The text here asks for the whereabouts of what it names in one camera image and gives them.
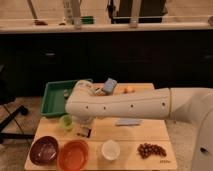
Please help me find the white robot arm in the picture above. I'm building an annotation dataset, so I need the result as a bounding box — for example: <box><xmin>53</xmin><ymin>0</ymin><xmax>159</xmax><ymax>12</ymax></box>
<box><xmin>65</xmin><ymin>80</ymin><xmax>213</xmax><ymax>171</ymax></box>

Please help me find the orange bowl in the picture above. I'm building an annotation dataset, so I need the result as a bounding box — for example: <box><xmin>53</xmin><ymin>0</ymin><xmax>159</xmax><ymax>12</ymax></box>
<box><xmin>57</xmin><ymin>140</ymin><xmax>89</xmax><ymax>171</ymax></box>

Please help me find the purple bowl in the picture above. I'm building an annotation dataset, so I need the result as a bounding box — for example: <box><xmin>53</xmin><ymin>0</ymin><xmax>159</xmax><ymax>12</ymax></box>
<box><xmin>29</xmin><ymin>136</ymin><xmax>59</xmax><ymax>165</ymax></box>

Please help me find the green plastic cup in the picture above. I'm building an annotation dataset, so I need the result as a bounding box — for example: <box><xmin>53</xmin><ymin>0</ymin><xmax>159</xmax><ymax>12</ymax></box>
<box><xmin>59</xmin><ymin>115</ymin><xmax>73</xmax><ymax>131</ymax></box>

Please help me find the small metal clip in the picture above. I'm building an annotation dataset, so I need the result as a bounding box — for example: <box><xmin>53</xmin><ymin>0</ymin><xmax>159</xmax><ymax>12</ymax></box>
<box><xmin>63</xmin><ymin>89</ymin><xmax>69</xmax><ymax>99</ymax></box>

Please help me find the green plastic tray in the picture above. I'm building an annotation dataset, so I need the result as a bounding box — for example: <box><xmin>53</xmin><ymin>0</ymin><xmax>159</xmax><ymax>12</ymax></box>
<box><xmin>40</xmin><ymin>78</ymin><xmax>94</xmax><ymax>118</ymax></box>

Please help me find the blue folded cloth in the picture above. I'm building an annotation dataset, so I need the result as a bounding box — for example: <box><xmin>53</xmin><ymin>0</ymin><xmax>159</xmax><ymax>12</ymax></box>
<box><xmin>115</xmin><ymin>118</ymin><xmax>142</xmax><ymax>126</ymax></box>

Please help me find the blue sponge block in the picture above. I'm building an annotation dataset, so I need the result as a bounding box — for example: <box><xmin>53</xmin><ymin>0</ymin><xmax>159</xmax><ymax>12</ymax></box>
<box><xmin>102</xmin><ymin>78</ymin><xmax>117</xmax><ymax>95</ymax></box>

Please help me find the bunch of dark grapes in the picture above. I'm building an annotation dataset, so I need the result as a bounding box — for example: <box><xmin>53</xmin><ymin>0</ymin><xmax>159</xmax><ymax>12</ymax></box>
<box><xmin>137</xmin><ymin>143</ymin><xmax>167</xmax><ymax>159</ymax></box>

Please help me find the black office chair base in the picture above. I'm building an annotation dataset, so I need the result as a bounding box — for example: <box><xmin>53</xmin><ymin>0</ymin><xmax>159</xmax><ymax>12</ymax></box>
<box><xmin>0</xmin><ymin>64</ymin><xmax>34</xmax><ymax>144</ymax></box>

